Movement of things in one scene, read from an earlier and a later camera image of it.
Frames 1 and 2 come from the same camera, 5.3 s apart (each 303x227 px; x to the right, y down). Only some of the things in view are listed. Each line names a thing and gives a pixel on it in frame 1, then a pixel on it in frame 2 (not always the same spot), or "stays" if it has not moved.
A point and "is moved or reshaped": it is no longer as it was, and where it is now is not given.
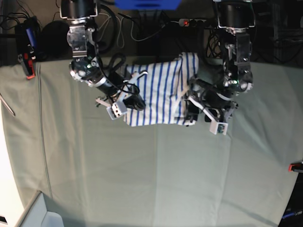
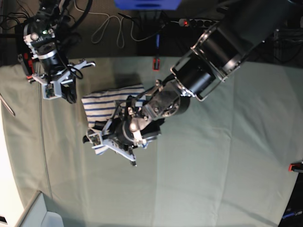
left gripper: [218, 105] -> [122, 133]
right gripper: [115, 90] -> [63, 82]
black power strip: [195, 22] stays
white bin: [36, 214] stays
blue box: [147, 4] stays
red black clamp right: [296, 167] stays
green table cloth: [96, 171] stays
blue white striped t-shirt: [164, 90] is moved or reshaped
